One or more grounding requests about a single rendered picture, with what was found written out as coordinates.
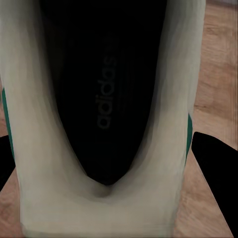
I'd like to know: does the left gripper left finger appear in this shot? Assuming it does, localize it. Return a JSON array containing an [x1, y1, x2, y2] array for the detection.
[[0, 135, 16, 191]]

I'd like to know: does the gym shoe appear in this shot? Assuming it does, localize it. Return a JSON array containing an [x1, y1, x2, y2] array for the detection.
[[0, 0, 206, 238]]

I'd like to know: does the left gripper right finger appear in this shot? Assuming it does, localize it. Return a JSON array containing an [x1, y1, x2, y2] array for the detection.
[[191, 132, 238, 238]]

